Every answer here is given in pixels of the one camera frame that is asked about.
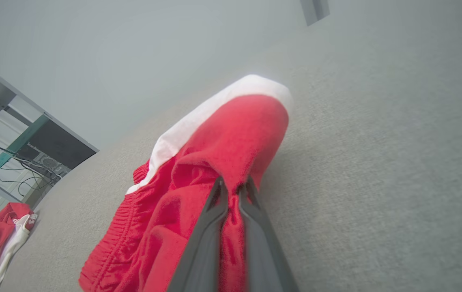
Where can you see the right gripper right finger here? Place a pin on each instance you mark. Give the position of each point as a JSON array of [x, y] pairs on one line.
[[263, 255]]

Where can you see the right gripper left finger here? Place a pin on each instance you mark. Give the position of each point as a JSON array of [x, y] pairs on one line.
[[204, 251]]

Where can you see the red Bulls 23 shorts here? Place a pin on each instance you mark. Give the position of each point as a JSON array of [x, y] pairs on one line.
[[222, 142]]

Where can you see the black desk panel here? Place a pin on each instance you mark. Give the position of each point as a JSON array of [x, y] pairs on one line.
[[62, 148]]

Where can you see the grey computer tower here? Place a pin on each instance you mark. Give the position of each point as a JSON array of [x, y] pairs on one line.
[[50, 164]]

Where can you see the teal desk bar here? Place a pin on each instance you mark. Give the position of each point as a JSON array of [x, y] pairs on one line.
[[18, 142]]

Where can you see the grey partition post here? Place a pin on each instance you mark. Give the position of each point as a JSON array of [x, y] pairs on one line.
[[314, 10]]

